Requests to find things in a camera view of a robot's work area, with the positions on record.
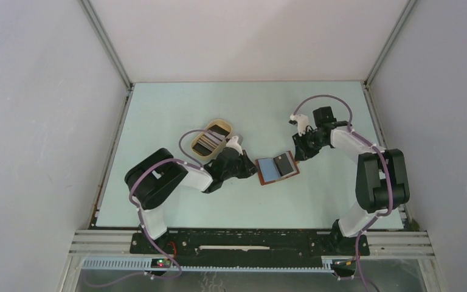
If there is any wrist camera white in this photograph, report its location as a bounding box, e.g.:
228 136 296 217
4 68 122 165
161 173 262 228
226 135 243 155
289 114 310 136

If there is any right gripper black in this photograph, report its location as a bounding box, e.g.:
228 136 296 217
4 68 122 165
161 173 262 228
292 128 328 161

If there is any small circuit board led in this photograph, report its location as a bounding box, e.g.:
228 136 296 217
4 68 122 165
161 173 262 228
151 259 172 268

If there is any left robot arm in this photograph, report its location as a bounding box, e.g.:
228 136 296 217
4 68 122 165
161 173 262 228
125 147 258 254

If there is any brown leather card holder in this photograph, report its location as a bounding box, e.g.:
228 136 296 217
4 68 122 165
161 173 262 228
255 151 300 186

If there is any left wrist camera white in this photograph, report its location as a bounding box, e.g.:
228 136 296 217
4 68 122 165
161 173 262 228
226 135 243 155

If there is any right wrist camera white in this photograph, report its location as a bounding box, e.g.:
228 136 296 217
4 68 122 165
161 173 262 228
289 114 310 136

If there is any aluminium frame rail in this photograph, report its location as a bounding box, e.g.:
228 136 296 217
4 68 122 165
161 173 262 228
69 229 434 273

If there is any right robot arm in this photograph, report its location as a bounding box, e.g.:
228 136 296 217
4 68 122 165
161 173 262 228
289 106 410 254

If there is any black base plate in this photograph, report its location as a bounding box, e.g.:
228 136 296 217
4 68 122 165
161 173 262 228
130 228 370 268

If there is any beige oval tray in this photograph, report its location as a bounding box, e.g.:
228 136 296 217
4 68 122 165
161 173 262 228
191 119 233 159

